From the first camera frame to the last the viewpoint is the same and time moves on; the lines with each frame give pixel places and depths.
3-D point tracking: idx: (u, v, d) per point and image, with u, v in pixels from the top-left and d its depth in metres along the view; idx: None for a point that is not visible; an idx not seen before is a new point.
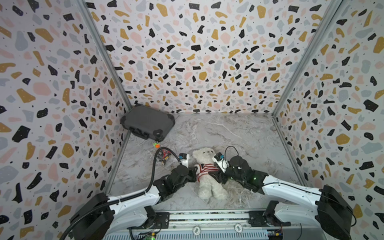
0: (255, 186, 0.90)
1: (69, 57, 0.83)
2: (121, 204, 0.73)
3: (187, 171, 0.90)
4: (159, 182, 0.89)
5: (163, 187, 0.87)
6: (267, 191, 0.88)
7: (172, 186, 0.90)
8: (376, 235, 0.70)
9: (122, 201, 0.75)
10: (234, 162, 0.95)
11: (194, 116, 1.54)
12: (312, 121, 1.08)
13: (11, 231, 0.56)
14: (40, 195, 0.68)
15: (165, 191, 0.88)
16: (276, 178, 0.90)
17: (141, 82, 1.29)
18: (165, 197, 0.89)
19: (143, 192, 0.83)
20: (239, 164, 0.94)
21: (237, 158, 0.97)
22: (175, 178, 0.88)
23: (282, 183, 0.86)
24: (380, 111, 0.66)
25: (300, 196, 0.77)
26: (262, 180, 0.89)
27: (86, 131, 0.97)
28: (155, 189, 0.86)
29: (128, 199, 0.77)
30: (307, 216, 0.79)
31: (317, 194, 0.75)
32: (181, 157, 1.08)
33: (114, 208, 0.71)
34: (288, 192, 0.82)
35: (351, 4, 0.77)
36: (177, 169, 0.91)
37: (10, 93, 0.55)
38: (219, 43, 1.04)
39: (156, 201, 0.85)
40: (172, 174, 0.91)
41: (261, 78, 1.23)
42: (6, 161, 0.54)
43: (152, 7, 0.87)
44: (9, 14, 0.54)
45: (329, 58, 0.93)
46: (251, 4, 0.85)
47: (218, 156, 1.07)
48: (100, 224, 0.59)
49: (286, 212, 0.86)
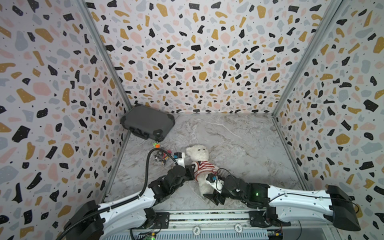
0: (260, 202, 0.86)
1: (69, 57, 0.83)
2: (112, 211, 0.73)
3: (184, 172, 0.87)
4: (155, 183, 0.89)
5: (159, 189, 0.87)
6: (274, 205, 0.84)
7: (169, 187, 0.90)
8: (376, 235, 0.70)
9: (113, 208, 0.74)
10: (231, 186, 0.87)
11: (194, 116, 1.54)
12: (312, 121, 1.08)
13: (11, 231, 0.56)
14: (40, 195, 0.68)
15: (162, 192, 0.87)
16: (279, 188, 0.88)
17: (141, 82, 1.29)
18: (162, 198, 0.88)
19: (136, 196, 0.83)
20: (236, 186, 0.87)
21: (229, 180, 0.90)
22: (171, 179, 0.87)
23: (288, 193, 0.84)
24: (380, 111, 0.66)
25: (312, 203, 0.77)
26: (267, 195, 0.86)
27: (86, 131, 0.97)
28: (150, 191, 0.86)
29: (119, 205, 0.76)
30: (314, 216, 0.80)
31: (327, 198, 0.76)
32: (176, 157, 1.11)
33: (105, 215, 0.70)
34: (298, 201, 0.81)
35: (351, 4, 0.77)
36: (173, 171, 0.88)
37: (10, 93, 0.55)
38: (219, 43, 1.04)
39: (152, 204, 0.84)
40: (168, 175, 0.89)
41: (261, 77, 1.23)
42: (6, 161, 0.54)
43: (152, 7, 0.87)
44: (9, 14, 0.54)
45: (329, 58, 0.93)
46: (251, 4, 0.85)
47: (211, 178, 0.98)
48: (90, 233, 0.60)
49: (291, 214, 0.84)
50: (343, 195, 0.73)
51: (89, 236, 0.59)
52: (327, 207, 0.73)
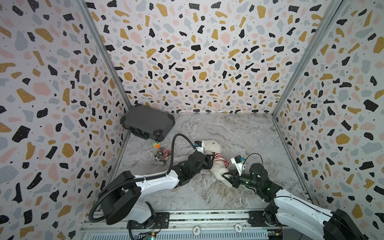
0: (268, 196, 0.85)
1: (69, 57, 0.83)
2: (146, 182, 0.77)
3: (204, 157, 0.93)
4: (177, 167, 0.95)
5: (180, 172, 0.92)
6: (277, 203, 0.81)
7: (189, 171, 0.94)
8: (376, 235, 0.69)
9: (147, 180, 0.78)
10: (255, 169, 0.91)
11: (194, 116, 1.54)
12: (312, 121, 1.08)
13: (10, 231, 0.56)
14: (40, 195, 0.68)
15: (182, 176, 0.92)
16: (289, 192, 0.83)
17: (141, 82, 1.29)
18: (182, 181, 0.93)
19: (163, 174, 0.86)
20: (259, 172, 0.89)
21: (257, 166, 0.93)
22: (192, 163, 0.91)
23: (294, 198, 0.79)
24: (380, 111, 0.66)
25: (310, 213, 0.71)
26: (276, 192, 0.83)
27: (86, 131, 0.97)
28: (174, 173, 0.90)
29: (151, 179, 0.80)
30: (314, 231, 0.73)
31: (327, 215, 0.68)
32: (196, 145, 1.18)
33: (140, 185, 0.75)
34: (300, 208, 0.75)
35: (351, 4, 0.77)
36: (194, 155, 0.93)
37: (10, 93, 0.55)
38: (219, 43, 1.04)
39: (175, 185, 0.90)
40: (189, 160, 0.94)
41: (261, 77, 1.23)
42: (6, 161, 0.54)
43: (152, 7, 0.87)
44: (9, 14, 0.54)
45: (329, 58, 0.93)
46: (250, 4, 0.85)
47: (238, 158, 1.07)
48: (129, 198, 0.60)
49: (290, 218, 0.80)
50: (347, 219, 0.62)
51: (126, 203, 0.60)
52: (320, 220, 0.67)
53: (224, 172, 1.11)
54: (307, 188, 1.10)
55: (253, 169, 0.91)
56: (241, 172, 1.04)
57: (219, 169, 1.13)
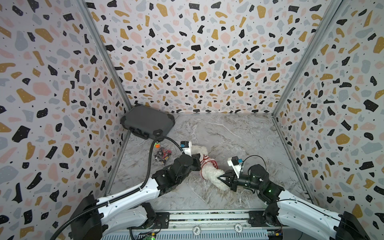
0: (270, 198, 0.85)
1: (69, 57, 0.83)
2: (110, 206, 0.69)
3: (192, 161, 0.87)
4: (160, 173, 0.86)
5: (163, 179, 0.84)
6: (281, 205, 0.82)
7: (175, 177, 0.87)
8: (375, 235, 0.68)
9: (112, 202, 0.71)
10: (257, 172, 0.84)
11: (194, 116, 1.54)
12: (312, 121, 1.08)
13: (11, 231, 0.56)
14: (40, 195, 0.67)
15: (167, 182, 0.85)
16: (292, 194, 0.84)
17: (141, 82, 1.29)
18: (167, 188, 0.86)
19: (138, 188, 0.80)
20: (260, 176, 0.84)
21: (258, 168, 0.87)
22: (178, 168, 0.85)
23: (299, 200, 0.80)
24: (380, 111, 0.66)
25: (318, 218, 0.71)
26: (278, 194, 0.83)
27: (86, 131, 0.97)
28: (153, 182, 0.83)
29: (118, 199, 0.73)
30: (319, 233, 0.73)
31: (336, 219, 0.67)
32: (183, 146, 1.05)
33: (103, 210, 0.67)
34: (307, 212, 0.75)
35: (351, 4, 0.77)
36: (180, 160, 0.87)
37: (10, 93, 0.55)
38: (219, 43, 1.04)
39: (157, 195, 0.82)
40: (175, 164, 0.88)
41: (261, 77, 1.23)
42: (6, 161, 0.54)
43: (152, 7, 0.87)
44: (9, 14, 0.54)
45: (329, 58, 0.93)
46: (250, 4, 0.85)
47: (236, 160, 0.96)
48: (89, 228, 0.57)
49: (292, 219, 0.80)
50: (355, 222, 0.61)
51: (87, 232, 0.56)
52: (331, 226, 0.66)
53: (220, 174, 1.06)
54: (307, 188, 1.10)
55: (254, 172, 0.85)
56: (240, 175, 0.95)
57: (214, 172, 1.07)
